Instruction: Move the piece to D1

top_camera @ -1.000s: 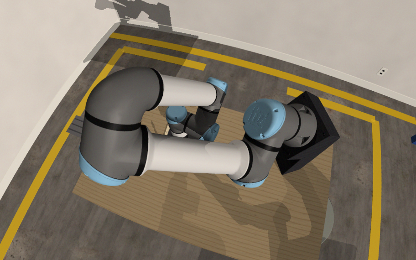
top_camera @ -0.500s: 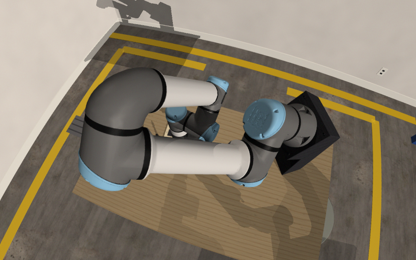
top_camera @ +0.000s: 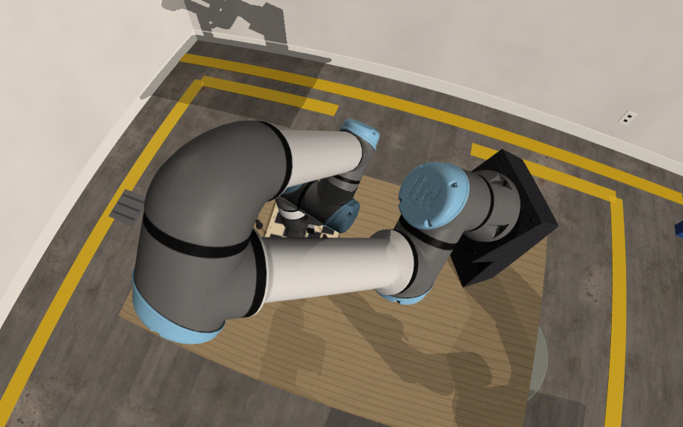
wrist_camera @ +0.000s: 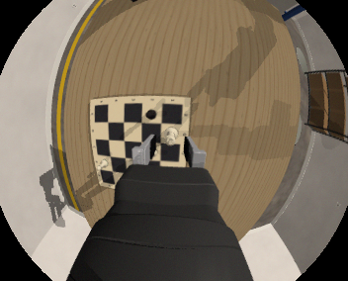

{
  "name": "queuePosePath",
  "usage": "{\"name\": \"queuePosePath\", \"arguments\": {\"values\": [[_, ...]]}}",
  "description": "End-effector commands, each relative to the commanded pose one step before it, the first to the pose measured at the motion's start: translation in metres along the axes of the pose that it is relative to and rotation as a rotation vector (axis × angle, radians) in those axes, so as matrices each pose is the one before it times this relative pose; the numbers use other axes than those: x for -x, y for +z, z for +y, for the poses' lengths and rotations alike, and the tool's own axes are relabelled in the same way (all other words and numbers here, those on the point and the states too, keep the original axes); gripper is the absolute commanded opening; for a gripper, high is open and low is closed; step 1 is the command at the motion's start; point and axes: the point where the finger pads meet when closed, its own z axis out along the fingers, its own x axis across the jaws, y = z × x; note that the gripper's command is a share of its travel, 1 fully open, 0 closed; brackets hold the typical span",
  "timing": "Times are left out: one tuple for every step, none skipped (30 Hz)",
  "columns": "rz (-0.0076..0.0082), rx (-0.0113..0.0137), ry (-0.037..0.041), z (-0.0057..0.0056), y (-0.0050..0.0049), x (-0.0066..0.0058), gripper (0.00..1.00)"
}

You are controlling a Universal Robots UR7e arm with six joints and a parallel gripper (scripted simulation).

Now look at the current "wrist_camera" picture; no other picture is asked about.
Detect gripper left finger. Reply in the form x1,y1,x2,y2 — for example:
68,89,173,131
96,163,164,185
131,135,156,165

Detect black and cream chessboard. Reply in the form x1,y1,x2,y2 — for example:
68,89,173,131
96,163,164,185
90,96,191,189

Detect black chess pawn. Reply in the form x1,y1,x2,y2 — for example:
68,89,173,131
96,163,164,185
145,110,156,120

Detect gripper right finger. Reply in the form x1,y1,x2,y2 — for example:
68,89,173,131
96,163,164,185
184,137,206,168

